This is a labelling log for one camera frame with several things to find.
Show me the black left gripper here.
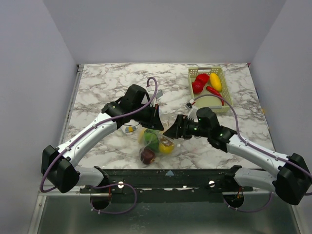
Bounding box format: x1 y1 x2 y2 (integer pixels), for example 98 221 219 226
132 103 164 131

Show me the small orange fruit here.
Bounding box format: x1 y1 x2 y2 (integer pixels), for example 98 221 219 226
160 137 173 147

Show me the yellow banana bunch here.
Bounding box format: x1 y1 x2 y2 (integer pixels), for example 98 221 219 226
138 130 145 144

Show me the yellow green lemon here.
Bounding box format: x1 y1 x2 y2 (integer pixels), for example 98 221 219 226
158 142 175 154

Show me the clear zip top bag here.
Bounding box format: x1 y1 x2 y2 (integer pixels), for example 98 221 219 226
123 108 181 166

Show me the green bell pepper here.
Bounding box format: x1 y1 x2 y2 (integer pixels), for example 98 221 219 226
146 141 159 153

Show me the dark maroon fruit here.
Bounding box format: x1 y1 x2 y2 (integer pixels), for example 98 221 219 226
140 148 156 165

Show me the red round fruit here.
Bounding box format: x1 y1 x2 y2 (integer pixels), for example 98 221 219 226
192 81 204 94

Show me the red chili pepper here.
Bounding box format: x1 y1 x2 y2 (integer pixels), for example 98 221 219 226
206 86 224 106

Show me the small green watermelon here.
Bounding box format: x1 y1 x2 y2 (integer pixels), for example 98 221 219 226
143 129 158 144

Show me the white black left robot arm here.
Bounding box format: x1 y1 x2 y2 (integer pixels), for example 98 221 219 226
41 84 164 193

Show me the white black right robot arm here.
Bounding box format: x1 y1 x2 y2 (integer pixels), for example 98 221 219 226
164 107 312 205

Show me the yellow hex key set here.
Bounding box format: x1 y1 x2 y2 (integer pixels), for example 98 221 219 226
123 126 137 133

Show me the pale green perforated basket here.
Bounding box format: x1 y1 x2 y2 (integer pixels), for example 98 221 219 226
188 66 232 114

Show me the red bell pepper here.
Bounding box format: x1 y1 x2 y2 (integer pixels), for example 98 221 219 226
195 74 210 85

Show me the yellow mango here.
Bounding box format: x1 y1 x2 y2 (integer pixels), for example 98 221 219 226
210 73 222 92

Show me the black mounting rail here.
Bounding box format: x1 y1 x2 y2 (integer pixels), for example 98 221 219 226
80 165 241 203

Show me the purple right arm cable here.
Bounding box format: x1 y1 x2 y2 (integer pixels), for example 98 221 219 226
190 94 312 196

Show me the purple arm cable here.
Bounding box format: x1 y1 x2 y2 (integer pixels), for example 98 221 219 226
190 94 312 196
40 77 158 193

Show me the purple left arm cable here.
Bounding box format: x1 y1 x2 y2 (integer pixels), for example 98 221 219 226
40 77 158 193

